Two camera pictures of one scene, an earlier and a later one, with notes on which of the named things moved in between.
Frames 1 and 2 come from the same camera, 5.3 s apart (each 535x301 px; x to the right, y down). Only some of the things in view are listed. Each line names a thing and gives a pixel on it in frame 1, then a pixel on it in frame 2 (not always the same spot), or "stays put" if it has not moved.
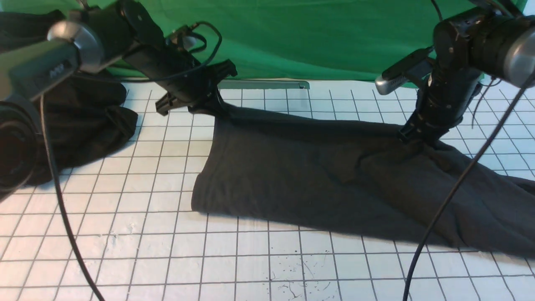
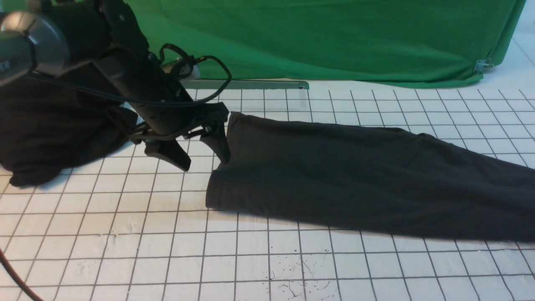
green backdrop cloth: (352, 40) stays put
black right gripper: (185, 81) to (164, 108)
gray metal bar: (263, 84) stays put
